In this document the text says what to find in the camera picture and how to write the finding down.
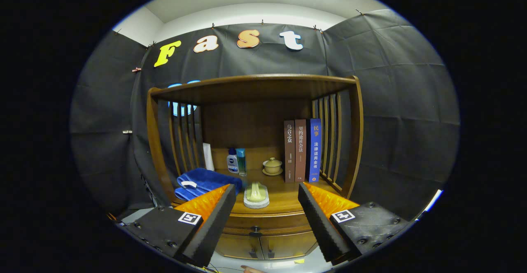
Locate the wooden cabinet door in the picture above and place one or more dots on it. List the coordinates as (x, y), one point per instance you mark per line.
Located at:
(236, 246)
(288, 244)

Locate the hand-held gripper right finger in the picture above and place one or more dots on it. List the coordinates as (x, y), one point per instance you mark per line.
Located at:
(321, 223)

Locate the dark brown book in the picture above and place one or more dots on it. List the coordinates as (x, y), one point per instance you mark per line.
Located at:
(289, 149)

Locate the white tube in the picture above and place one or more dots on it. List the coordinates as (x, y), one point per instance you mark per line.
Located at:
(208, 157)

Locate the white lotion bottle blue cap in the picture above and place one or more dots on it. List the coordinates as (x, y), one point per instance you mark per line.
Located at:
(232, 164)

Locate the teal clear bottle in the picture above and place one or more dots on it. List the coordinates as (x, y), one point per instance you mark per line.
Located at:
(241, 159)

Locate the beige lidded tea cup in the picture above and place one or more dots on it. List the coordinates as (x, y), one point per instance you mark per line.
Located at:
(272, 166)

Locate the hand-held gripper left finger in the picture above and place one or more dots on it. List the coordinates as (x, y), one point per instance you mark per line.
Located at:
(214, 227)

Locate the folded blue towel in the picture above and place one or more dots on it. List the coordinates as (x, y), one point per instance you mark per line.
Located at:
(206, 180)

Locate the brown wooden cabinet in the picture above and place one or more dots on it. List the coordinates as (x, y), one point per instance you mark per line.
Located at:
(251, 124)

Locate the bright white panel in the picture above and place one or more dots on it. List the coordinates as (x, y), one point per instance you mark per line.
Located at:
(432, 201)

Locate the blue book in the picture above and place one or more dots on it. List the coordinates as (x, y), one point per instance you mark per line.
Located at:
(315, 149)

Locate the wooden countertop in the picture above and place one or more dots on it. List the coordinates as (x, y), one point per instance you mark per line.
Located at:
(284, 194)

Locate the reddish brown book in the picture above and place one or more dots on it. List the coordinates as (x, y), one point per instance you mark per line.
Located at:
(300, 149)

